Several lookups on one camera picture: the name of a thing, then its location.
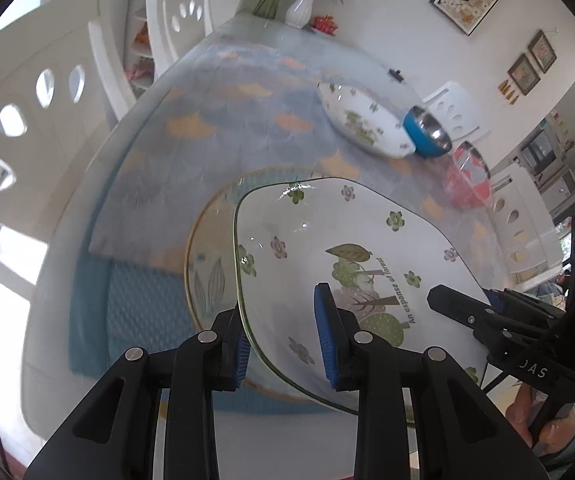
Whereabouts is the small framed picture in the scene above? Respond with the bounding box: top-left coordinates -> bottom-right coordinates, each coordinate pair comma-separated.
527,30 -> 558,72
507,53 -> 539,95

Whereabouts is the person's right hand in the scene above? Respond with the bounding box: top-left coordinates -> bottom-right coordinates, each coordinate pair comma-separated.
506,386 -> 575,459

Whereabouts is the white floral deep plate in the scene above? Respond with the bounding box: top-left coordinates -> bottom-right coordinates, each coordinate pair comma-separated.
316,81 -> 417,160

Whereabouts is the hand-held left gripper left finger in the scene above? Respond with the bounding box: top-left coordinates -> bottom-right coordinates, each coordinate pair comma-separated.
24,307 -> 253,480

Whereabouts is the small red ornament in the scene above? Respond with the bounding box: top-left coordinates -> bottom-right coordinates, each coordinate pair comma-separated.
311,15 -> 339,35

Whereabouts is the red steel bowl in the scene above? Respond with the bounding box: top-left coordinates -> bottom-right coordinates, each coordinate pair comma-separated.
441,141 -> 493,211

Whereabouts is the teal waffle mat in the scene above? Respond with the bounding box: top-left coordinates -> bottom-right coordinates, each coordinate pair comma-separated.
70,247 -> 328,413

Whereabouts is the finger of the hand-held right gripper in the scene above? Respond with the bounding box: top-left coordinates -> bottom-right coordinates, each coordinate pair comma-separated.
485,288 -> 568,328
427,284 -> 558,351

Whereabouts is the square glass floral plate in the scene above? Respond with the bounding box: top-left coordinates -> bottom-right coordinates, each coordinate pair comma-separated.
232,177 -> 493,416

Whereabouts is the white ceramic vase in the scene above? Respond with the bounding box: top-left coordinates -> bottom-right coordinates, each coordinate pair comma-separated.
284,0 -> 315,29

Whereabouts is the scale-patterned tablecloth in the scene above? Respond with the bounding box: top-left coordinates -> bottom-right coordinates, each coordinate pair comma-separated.
87,40 -> 511,286

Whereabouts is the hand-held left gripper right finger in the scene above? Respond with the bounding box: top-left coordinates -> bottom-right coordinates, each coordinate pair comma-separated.
312,282 -> 551,480

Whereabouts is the blue steel bowl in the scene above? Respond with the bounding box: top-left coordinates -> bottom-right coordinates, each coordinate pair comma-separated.
402,105 -> 454,158

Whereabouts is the white corner shelf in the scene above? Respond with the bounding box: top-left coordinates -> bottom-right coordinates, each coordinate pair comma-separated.
124,7 -> 157,97

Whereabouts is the white dining chair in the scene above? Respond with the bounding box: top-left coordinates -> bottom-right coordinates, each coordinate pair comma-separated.
421,80 -> 491,147
0,0 -> 135,306
144,0 -> 215,81
485,165 -> 565,286

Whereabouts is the round gold-rimmed leaf plate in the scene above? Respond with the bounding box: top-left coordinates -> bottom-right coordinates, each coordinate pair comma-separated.
184,166 -> 358,406

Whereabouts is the white kitchen cabinet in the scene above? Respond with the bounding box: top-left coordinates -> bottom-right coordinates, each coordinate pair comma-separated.
517,110 -> 575,211

